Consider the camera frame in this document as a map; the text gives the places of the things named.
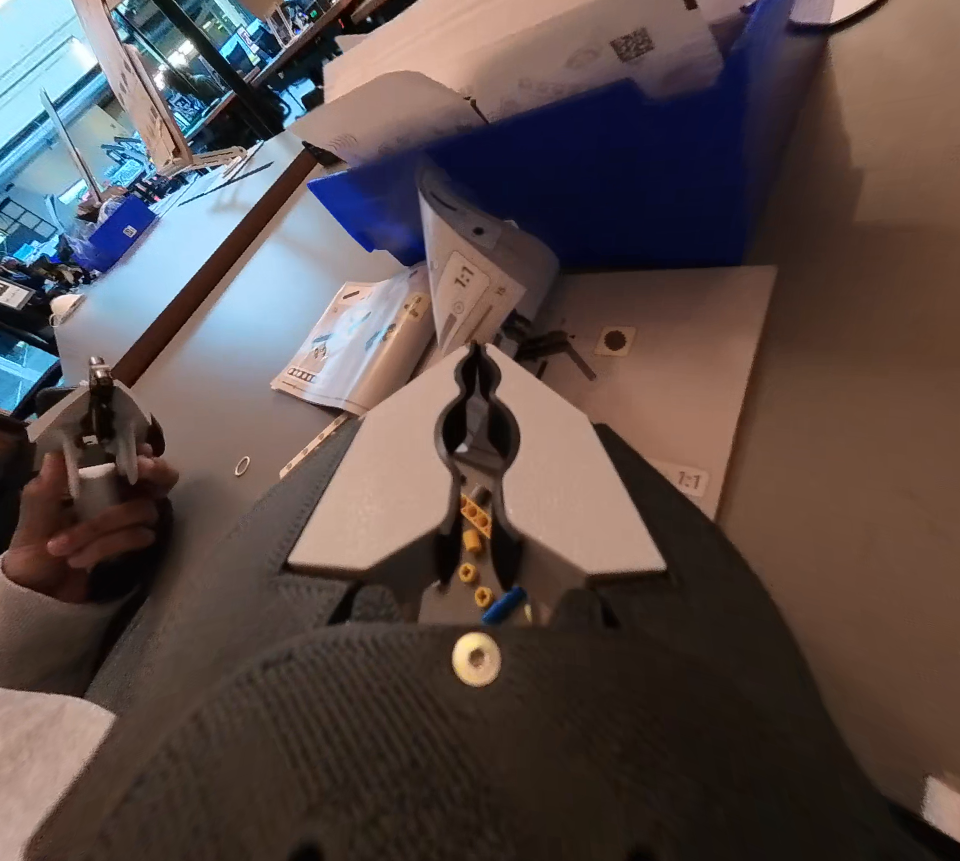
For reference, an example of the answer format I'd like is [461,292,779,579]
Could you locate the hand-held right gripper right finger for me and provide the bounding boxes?
[483,343,669,611]

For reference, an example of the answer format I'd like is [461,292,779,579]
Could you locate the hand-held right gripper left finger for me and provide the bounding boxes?
[286,342,477,588]

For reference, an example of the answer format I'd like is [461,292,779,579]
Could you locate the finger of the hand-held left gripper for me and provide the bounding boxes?
[111,381,166,487]
[24,384,97,501]

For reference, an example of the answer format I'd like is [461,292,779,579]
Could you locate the black yellow lego beam assembly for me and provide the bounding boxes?
[84,355,117,444]

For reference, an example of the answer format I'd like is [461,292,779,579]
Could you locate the pile of loose lego pieces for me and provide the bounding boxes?
[279,324,601,628]

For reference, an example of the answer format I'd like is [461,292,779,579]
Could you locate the lego instruction booklet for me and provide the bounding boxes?
[416,159,779,523]

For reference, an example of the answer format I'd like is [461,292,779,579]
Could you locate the person's left hand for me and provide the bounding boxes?
[3,456,180,605]

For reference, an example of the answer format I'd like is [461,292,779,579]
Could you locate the thin blue printed booklet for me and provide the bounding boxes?
[270,263,438,418]

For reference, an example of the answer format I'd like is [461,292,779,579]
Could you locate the blue storage bin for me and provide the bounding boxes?
[306,0,830,271]
[87,193,160,275]

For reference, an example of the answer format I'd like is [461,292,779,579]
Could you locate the cardboard display stand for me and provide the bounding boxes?
[62,0,250,181]

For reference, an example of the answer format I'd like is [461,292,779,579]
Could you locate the white printed paper bags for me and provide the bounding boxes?
[288,0,751,166]

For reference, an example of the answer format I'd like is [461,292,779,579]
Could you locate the black metal post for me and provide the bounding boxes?
[63,0,288,136]

